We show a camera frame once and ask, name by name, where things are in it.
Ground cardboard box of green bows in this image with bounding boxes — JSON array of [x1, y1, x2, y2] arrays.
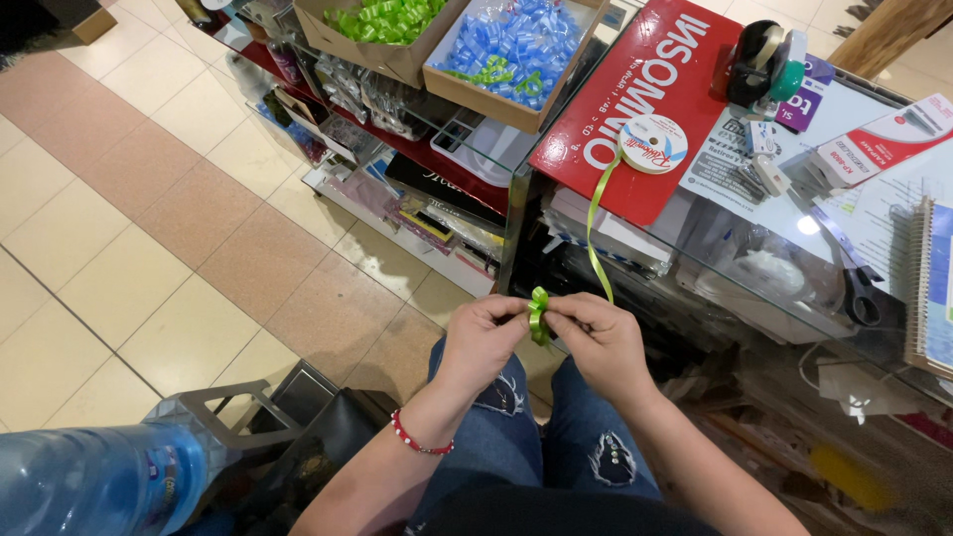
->
[[292, 0, 472, 89]]

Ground large blue water jug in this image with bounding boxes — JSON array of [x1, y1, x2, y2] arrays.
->
[[0, 423, 209, 536]]

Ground red beaded bracelet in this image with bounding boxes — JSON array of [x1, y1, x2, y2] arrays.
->
[[390, 407, 455, 457]]

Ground person's blue ripped jeans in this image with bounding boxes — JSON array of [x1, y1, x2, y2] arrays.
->
[[406, 335, 664, 536]]

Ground cardboard box of blue bows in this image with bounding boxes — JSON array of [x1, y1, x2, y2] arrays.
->
[[422, 0, 612, 135]]

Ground white stapler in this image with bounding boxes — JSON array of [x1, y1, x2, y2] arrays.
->
[[741, 119, 792, 198]]

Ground white ribbon spool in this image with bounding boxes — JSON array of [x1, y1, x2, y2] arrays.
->
[[619, 115, 689, 175]]

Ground glass display counter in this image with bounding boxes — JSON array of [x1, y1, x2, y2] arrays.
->
[[497, 0, 953, 418]]

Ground green ribbon strand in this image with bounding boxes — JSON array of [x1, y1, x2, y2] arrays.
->
[[585, 147, 625, 305]]

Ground person's left hand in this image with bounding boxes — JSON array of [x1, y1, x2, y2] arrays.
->
[[432, 294, 531, 401]]

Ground low shelf of stationery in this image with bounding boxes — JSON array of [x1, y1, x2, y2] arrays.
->
[[175, 0, 515, 299]]

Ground purple card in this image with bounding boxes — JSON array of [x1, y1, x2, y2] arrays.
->
[[774, 54, 836, 134]]

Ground black tape dispenser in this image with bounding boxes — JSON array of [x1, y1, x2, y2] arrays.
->
[[726, 20, 809, 113]]

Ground red and white stapler box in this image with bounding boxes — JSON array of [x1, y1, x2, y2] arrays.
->
[[810, 93, 953, 189]]

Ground black handled scissors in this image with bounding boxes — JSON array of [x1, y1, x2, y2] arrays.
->
[[810, 204, 885, 327]]

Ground white printed paper sheet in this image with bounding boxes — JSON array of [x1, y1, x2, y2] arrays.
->
[[679, 78, 905, 239]]

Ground red sign board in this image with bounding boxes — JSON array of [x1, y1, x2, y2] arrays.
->
[[529, 0, 746, 226]]

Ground black stool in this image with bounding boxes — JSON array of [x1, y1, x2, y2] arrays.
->
[[175, 359, 403, 536]]

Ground person's right hand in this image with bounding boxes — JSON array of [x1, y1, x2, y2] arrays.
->
[[544, 292, 659, 406]]

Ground green ribbon bow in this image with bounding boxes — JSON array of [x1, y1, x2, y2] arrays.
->
[[527, 286, 552, 347]]

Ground spiral notebook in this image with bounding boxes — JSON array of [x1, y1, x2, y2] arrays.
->
[[903, 195, 953, 381]]

